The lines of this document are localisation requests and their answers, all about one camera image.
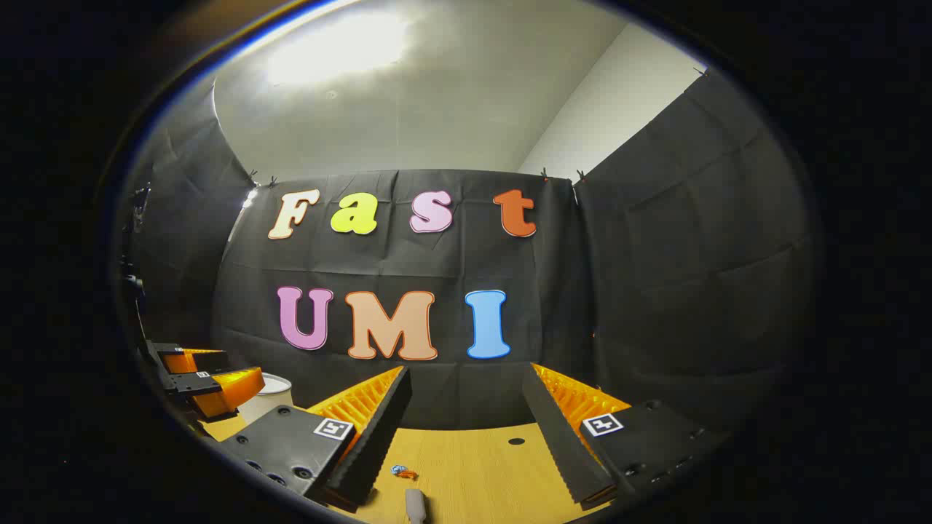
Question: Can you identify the white garbage bin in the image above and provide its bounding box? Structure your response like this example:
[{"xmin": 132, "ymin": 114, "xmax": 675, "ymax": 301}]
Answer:
[{"xmin": 239, "ymin": 373, "xmax": 293, "ymax": 426}]

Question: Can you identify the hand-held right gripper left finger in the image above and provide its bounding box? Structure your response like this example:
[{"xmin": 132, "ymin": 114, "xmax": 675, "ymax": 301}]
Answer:
[{"xmin": 218, "ymin": 366, "xmax": 413, "ymax": 512}]

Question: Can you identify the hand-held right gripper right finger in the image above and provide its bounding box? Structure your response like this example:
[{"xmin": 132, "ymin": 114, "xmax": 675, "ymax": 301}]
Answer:
[{"xmin": 521, "ymin": 362, "xmax": 732, "ymax": 510}]

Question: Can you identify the wooden desktop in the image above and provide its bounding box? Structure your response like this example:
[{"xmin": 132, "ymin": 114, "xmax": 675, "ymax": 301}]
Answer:
[{"xmin": 197, "ymin": 418, "xmax": 620, "ymax": 524}]

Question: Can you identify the black backdrop cloth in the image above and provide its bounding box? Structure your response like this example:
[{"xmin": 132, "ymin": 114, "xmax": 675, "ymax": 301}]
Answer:
[{"xmin": 120, "ymin": 69, "xmax": 816, "ymax": 437}]

